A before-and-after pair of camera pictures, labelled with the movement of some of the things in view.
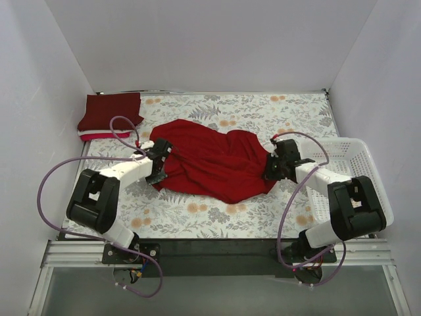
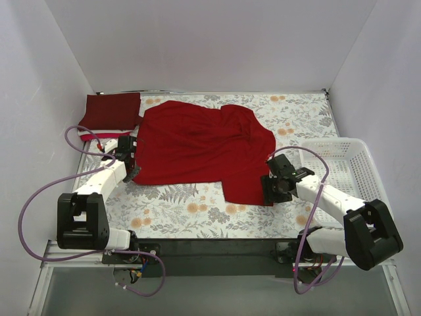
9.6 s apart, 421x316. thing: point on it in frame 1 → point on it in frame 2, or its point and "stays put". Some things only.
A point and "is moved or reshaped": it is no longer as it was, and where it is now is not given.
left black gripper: (158, 173) → (132, 163)
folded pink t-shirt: (105, 137) stays put
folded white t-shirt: (91, 132) stays put
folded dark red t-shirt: (100, 109) stays put
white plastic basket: (352, 157) stays put
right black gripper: (271, 169) → (272, 189)
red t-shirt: (225, 166) is moved or reshaped
